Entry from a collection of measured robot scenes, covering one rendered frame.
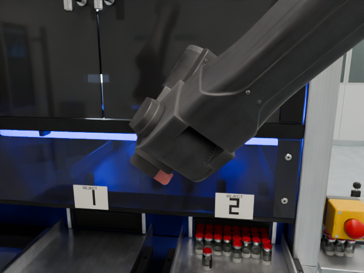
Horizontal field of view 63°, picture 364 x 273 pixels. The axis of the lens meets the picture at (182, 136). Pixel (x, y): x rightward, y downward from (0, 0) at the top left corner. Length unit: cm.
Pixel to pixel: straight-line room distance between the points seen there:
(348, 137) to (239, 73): 556
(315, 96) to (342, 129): 505
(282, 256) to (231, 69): 64
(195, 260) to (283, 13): 63
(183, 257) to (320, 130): 42
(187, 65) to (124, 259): 54
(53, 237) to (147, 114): 68
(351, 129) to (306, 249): 504
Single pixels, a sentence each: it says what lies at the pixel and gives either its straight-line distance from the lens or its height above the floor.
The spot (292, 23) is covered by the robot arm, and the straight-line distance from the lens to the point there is 21.
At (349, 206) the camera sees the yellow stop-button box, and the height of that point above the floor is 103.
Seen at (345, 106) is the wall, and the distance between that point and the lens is 564.
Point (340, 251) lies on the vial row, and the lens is 85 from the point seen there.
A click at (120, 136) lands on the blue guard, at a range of 68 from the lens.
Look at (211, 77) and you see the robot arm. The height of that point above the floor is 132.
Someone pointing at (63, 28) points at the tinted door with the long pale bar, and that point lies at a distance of 73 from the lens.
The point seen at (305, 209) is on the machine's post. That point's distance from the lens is 72.
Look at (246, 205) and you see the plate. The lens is 70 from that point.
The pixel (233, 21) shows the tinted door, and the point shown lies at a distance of 64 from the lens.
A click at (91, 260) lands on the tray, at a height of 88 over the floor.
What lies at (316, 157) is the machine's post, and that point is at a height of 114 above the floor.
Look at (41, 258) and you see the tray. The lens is 83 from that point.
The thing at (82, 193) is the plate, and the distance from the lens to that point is 77.
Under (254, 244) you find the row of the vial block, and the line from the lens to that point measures 76.
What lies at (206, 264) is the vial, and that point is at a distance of 72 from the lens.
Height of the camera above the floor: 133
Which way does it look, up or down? 13 degrees down
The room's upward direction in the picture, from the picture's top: straight up
